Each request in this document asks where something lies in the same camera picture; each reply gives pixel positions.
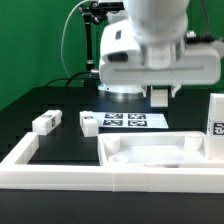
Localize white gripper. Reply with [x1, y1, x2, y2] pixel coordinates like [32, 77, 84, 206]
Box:
[99, 20, 221, 98]

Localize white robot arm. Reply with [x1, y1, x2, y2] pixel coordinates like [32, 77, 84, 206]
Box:
[99, 0, 221, 93]

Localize AprilTag marker sheet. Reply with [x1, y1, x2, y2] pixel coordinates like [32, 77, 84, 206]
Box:
[93, 112, 168, 129]

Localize white desk tabletop panel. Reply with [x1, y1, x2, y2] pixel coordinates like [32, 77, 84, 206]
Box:
[97, 130, 224, 168]

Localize white U-shaped obstacle fence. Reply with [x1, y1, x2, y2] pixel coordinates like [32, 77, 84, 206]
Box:
[0, 133, 224, 193]

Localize black cables on table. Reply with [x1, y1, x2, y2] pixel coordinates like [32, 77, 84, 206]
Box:
[45, 70, 101, 88]

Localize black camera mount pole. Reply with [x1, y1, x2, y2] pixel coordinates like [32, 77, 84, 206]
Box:
[79, 1, 106, 88]

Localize white cable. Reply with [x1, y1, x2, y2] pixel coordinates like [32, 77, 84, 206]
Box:
[60, 0, 88, 78]

